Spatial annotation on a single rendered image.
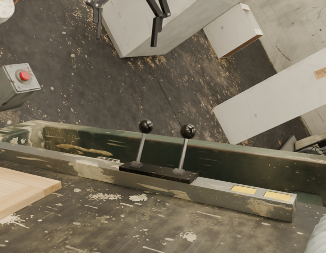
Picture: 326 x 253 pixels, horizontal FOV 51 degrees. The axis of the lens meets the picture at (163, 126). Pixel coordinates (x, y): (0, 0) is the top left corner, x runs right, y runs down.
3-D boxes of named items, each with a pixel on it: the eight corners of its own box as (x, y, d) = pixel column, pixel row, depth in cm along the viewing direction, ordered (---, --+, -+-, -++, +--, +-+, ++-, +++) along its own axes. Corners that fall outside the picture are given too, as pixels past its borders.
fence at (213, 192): (1, 152, 118) (-1, 140, 117) (295, 211, 72) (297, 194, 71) (-12, 156, 114) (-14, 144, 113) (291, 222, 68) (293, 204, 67)
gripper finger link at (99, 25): (102, 7, 79) (99, 7, 79) (100, 39, 80) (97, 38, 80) (101, 9, 82) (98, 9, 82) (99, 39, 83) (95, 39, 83)
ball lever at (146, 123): (133, 170, 90) (144, 121, 92) (145, 172, 88) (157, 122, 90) (125, 167, 86) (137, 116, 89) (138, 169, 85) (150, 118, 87)
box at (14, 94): (6, 83, 147) (28, 61, 137) (19, 108, 146) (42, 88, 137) (-20, 87, 137) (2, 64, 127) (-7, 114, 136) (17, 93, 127)
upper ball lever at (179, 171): (174, 177, 84) (185, 125, 87) (188, 180, 82) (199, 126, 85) (167, 175, 81) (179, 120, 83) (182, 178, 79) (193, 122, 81)
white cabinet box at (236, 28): (212, 29, 618) (247, 5, 579) (227, 57, 615) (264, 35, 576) (202, 28, 579) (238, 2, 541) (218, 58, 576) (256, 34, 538)
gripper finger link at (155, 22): (153, 18, 86) (156, 18, 86) (150, 46, 87) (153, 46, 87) (156, 16, 83) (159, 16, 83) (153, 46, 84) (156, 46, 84)
